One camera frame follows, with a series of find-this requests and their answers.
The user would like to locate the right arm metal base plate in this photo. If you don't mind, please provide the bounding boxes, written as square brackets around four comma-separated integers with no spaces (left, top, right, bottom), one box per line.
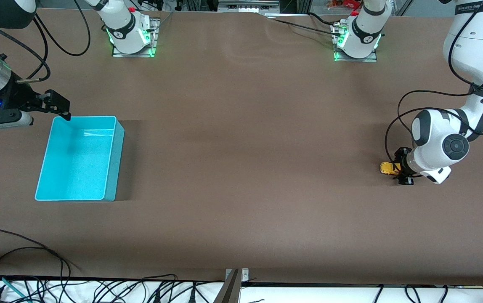
[112,18,159,58]

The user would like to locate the grey metal bar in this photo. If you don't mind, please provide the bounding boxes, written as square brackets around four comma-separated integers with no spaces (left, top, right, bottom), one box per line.
[213,269,242,303]

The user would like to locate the black cable to arm base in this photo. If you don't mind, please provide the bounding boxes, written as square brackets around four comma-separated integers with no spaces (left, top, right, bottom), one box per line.
[307,11,343,27]
[272,17,340,37]

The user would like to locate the silver bracket plate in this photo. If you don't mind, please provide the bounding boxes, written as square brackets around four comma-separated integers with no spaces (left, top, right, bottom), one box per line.
[225,268,249,282]

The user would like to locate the silver metal box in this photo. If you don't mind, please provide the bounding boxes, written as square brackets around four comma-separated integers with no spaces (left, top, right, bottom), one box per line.
[218,0,283,17]

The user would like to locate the red orange package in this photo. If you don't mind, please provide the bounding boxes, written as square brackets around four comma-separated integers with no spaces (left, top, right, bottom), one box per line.
[327,0,362,10]

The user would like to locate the turquoise plastic bin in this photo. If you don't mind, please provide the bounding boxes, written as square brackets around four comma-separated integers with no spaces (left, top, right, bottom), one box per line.
[34,115,125,202]

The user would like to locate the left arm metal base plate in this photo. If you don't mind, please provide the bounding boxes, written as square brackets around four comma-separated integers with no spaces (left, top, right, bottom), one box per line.
[333,23,378,63]

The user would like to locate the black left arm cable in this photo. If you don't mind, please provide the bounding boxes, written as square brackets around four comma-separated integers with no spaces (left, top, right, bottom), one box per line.
[385,0,483,177]

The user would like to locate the brown table cover mat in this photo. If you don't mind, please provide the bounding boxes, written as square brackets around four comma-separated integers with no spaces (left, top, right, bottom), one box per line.
[0,8,483,287]

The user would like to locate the black cable with plug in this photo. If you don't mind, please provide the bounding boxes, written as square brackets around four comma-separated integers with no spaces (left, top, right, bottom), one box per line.
[157,276,225,303]

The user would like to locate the yellow beetle toy car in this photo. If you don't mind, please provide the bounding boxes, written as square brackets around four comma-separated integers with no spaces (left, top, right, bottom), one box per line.
[379,162,402,175]

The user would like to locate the white lower shelf surface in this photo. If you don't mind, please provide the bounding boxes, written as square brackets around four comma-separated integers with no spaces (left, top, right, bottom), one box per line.
[0,279,483,303]

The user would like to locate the long black looped cable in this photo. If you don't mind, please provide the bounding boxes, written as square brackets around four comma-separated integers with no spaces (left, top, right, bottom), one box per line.
[0,247,64,295]
[0,229,72,291]

